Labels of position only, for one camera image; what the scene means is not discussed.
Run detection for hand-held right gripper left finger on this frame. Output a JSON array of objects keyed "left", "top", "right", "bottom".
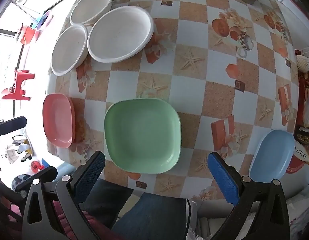
[{"left": 21, "top": 151, "right": 112, "bottom": 240}]

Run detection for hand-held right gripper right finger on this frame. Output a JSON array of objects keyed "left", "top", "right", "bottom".
[{"left": 208, "top": 152, "right": 293, "bottom": 240}]

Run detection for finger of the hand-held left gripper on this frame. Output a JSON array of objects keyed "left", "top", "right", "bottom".
[
  {"left": 16, "top": 166, "right": 57, "bottom": 193},
  {"left": 0, "top": 116, "right": 27, "bottom": 148}
]

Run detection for blue plate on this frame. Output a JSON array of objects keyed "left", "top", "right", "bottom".
[{"left": 249, "top": 129, "right": 295, "bottom": 179}]

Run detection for green plate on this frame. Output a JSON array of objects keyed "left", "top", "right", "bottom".
[{"left": 104, "top": 99, "right": 182, "bottom": 174}]

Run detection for large white foam plate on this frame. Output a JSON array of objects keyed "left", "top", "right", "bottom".
[{"left": 87, "top": 5, "right": 155, "bottom": 63}]

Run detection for red ball toy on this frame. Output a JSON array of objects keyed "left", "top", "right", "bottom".
[{"left": 31, "top": 161, "right": 45, "bottom": 173}]

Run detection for patterned ball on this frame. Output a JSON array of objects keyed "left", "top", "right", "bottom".
[{"left": 12, "top": 174, "right": 32, "bottom": 191}]

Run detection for pale blue plastic object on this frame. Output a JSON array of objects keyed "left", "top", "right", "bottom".
[{"left": 54, "top": 162, "right": 78, "bottom": 181}]

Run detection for red plastic stool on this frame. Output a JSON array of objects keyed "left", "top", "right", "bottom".
[{"left": 1, "top": 70, "right": 36, "bottom": 100}]

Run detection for maroon cloth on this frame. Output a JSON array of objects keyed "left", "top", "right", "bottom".
[{"left": 9, "top": 197, "right": 120, "bottom": 240}]

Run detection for pink plate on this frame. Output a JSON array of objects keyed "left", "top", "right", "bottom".
[{"left": 42, "top": 93, "right": 76, "bottom": 148}]

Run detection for white lace cloth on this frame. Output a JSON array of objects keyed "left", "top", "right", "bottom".
[{"left": 188, "top": 197, "right": 220, "bottom": 240}]

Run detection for person's blue jeans legs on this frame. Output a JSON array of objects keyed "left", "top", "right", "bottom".
[{"left": 79, "top": 179, "right": 193, "bottom": 240}]

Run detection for red printed box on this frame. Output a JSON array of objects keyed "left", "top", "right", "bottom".
[{"left": 286, "top": 140, "right": 309, "bottom": 174}]

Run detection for white bowl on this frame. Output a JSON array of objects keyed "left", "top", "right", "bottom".
[
  {"left": 51, "top": 24, "right": 88, "bottom": 77},
  {"left": 69, "top": 0, "right": 114, "bottom": 26}
]

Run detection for checkered printed tablecloth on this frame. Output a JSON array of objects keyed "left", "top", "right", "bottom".
[{"left": 46, "top": 0, "right": 305, "bottom": 202}]

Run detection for purple plastic object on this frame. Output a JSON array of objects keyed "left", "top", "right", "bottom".
[{"left": 34, "top": 9, "right": 53, "bottom": 32}]

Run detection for red snack package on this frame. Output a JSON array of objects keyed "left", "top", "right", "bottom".
[{"left": 298, "top": 74, "right": 309, "bottom": 128}]

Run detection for white foam fruit net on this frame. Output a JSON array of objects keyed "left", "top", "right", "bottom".
[{"left": 296, "top": 55, "right": 309, "bottom": 74}]

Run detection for black cable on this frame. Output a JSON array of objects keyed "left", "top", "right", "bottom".
[{"left": 186, "top": 199, "right": 194, "bottom": 240}]

